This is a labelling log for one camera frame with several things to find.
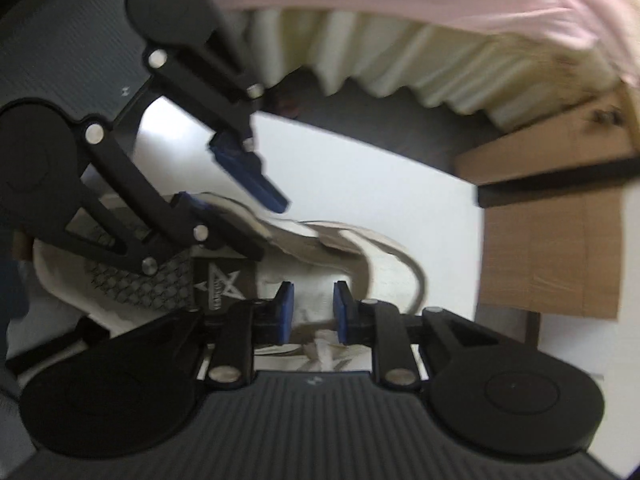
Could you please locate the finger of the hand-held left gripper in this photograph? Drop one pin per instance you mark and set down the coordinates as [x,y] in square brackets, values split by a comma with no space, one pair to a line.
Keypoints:
[145,220]
[250,175]

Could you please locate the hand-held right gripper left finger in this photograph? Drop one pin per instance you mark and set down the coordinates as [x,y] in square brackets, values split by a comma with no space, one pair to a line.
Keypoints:
[285,312]

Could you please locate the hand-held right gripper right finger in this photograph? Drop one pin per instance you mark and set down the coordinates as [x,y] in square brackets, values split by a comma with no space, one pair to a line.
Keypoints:
[342,312]

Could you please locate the white and brown sneaker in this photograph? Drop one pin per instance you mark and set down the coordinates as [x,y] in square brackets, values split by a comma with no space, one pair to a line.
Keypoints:
[320,265]

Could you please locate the cream bed skirt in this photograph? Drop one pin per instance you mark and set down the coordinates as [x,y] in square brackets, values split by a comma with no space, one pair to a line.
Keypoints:
[425,65]

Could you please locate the wooden drawer cabinet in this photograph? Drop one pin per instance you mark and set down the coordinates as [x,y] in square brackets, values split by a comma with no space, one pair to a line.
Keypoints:
[550,260]

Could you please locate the white chair with black frame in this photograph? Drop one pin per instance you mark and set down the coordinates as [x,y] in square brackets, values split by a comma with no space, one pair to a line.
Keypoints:
[380,200]

